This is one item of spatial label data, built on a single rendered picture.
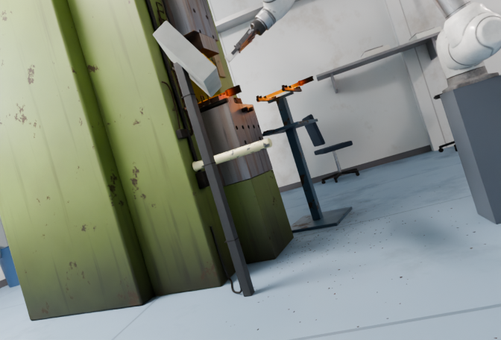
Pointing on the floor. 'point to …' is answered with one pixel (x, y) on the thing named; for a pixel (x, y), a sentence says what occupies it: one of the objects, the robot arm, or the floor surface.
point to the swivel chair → (327, 148)
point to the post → (215, 180)
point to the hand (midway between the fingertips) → (232, 54)
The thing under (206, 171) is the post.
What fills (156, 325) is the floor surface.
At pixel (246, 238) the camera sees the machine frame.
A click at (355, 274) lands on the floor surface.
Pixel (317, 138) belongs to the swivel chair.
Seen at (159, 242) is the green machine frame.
